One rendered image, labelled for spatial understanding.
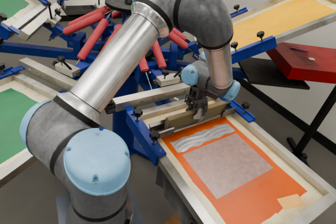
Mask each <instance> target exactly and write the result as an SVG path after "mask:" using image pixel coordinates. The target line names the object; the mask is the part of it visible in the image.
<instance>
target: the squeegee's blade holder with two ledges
mask: <svg viewBox="0 0 336 224"><path fill-rule="evenodd" d="M219 117H221V115H220V114H218V115H215V116H211V117H208V118H205V119H202V120H201V121H200V122H197V121H196V122H193V123H190V124H187V125H184V126H181V127H178V128H175V129H173V132H174V133H175V132H178V131H181V130H184V129H187V128H190V127H193V126H196V125H199V124H202V123H204V122H207V121H210V120H213V119H216V118H219Z"/></svg>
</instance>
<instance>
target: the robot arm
mask: <svg viewBox="0 0 336 224"><path fill-rule="evenodd" d="M173 28H177V29H180V30H182V31H185V32H187V33H189V34H191V35H193V36H194V37H196V40H197V42H198V44H199V45H200V46H201V47H202V48H203V51H202V52H201V55H200V59H198V60H197V61H195V62H193V63H192V64H189V65H187V66H186V67H185V68H184V69H183V70H182V71H181V79H182V81H183V82H184V83H185V84H186V85H188V86H190V90H189V93H186V96H185V100H184V102H185V103H186V104H187V105H188V106H189V107H187V108H186V110H185V111H190V110H192V111H196V110H198V111H197V114H196V115H194V117H193V119H194V120H197V122H198V123H199V122H200V121H201V120H202V119H203V118H204V116H205V115H206V113H207V111H208V97H210V98H212V99H215V100H216V99H217V98H218V97H219V96H221V97H222V98H225V99H227V100H230V101H231V100H233V99H234V98H235V97H236V96H237V94H238V92H239V90H240V87H241V84H240V83H239V82H237V81H236V80H233V70H232V57H231V44H230V42H231V41H232V39H233V35H234V28H233V22H232V18H231V15H230V13H229V10H228V8H227V6H226V5H225V3H224V1H223V0H132V4H131V16H130V17H129V18H128V19H127V21H126V22H125V23H124V24H123V26H122V27H121V28H120V29H119V31H118V32H117V33H116V34H115V35H114V37H113V38H112V39H111V40H110V42H109V43H108V44H107V45H106V46H105V48H104V49H103V50H102V51H101V53H100V54H99V55H98V56H97V57H96V59H95V60H94V61H93V62H92V64H91V65H90V66H89V67H88V68H87V70H86V71H85V72H84V73H83V75H82V76H81V77H80V78H79V80H78V81H77V82H76V83H75V84H74V86H73V87H72V88H71V89H70V91H68V92H64V93H58V94H57V95H56V96H55V97H54V99H53V100H44V101H42V102H41V103H37V104H35V105H34V106H33V107H31V108H30V109H29V110H28V111H27V113H26V114H25V115H24V117H23V119H22V121H21V124H20V129H19V133H20V138H21V141H22V142H23V144H24V145H25V146H26V148H27V150H28V151H29V152H30V153H31V154H32V155H33V156H35V157H36V158H37V159H38V160H39V161H40V162H41V163H42V164H43V165H44V166H45V167H46V168H47V169H48V170H49V171H50V172H51V173H52V174H53V175H54V176H55V177H56V178H57V179H58V180H59V181H60V182H61V183H62V184H63V185H64V186H65V187H66V188H67V189H68V191H69V192H70V198H71V201H70V204H69V206H68V208H67V212H66V219H65V221H66V224H132V223H133V218H134V206H133V202H132V199H131V197H130V195H129V193H128V185H129V175H130V171H131V161H130V153H129V149H128V147H127V145H126V143H125V141H124V140H123V139H122V138H121V137H120V136H119V135H117V134H116V133H114V132H113V131H110V130H108V129H103V130H99V128H98V127H99V126H100V125H101V118H100V115H101V112H102V111H103V110H104V109H105V107H106V106H107V105H108V103H109V102H110V101H111V99H112V98H113V97H114V95H115V94H116V93H117V92H118V90H119V89H120V88H121V86H122V85H123V84H124V82H125V81H126V80H127V78H128V77H129V76H130V75H131V73H132V72H133V71H134V69H135V68H136V67H137V65H138V64H139V63H140V62H141V60H142V59H143V58H144V56H145V55H146V54H147V52H148V51H149V50H150V48H151V47H152V46H153V45H154V43H155V42H156V41H157V39H158V38H164V37H167V36H168V35H169V34H170V32H171V31H172V30H173ZM218 95H219V96H218ZM207 96H208V97H207ZM186 98H187V100H186Z"/></svg>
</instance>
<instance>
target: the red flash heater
mask: <svg viewBox="0 0 336 224"><path fill-rule="evenodd" d="M291 48H293V49H291ZM295 49H298V50H295ZM300 50H303V51H300ZM305 51H308V52H305ZM266 53H267V54H268V56H269V57H270V58H271V59H272V61H273V62H274V63H275V64H276V66H277V67H278V68H279V69H280V71H281V72H282V73H283V75H284V76H285V77H286V78H287V79H292V80H302V81H311V82H320V83H329V84H336V49H335V48H327V47H319V46H311V45H303V44H295V43H287V42H281V43H278V44H277V47H275V48H273V49H270V50H268V51H266ZM308 58H314V59H315V60H309V59H308Z"/></svg>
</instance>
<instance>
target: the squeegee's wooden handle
mask: <svg viewBox="0 0 336 224"><path fill-rule="evenodd" d="M225 107H226V102H225V101H223V100H222V101H219V102H215V103H212V104H209V105H208V110H207V113H206V114H205V116H204V117H203V119H206V118H209V117H213V116H216V115H219V114H220V115H221V114H222V112H223V111H224V110H225ZM197 112H198V110H194V111H193V110H188V111H185V112H182V113H178V114H175V115H172V116H168V117H166V118H165V124H164V129H165V130H166V129H169V128H172V127H174V129H176V128H179V127H182V126H185V125H188V124H191V123H194V122H197V121H198V120H197V119H194V115H196V114H197ZM203 119H202V120H203Z"/></svg>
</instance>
